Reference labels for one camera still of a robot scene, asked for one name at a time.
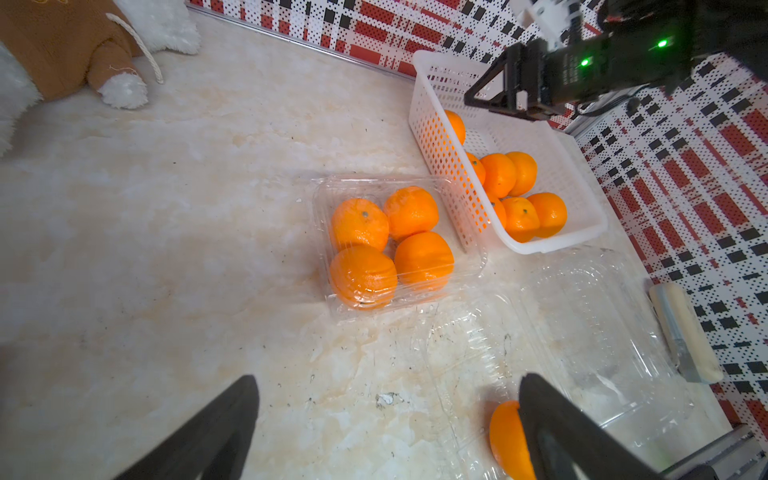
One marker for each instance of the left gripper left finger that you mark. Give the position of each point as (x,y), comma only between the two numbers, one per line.
(213,444)

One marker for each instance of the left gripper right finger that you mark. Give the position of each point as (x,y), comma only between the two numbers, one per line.
(564,443)

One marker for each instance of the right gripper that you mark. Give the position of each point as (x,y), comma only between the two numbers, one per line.
(642,44)

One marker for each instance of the orange front container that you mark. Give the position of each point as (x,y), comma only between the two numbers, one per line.
(500,174)
(508,443)
(527,170)
(457,125)

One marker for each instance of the white plastic basket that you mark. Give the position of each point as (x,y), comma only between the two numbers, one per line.
(440,84)

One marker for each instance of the orange four container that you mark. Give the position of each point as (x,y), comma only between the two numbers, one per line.
(552,213)

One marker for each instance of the clear clamshell container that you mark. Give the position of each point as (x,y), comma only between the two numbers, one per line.
(602,344)
(474,351)
(332,191)

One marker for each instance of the orange three container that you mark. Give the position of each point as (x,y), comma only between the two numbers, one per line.
(522,220)

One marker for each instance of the orange one container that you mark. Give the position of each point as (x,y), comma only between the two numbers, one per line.
(478,167)

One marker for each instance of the orange two container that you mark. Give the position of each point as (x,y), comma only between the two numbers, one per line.
(500,210)

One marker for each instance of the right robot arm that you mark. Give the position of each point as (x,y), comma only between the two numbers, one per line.
(736,28)

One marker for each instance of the white teddy bear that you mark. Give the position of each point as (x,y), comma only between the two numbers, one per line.
(52,49)

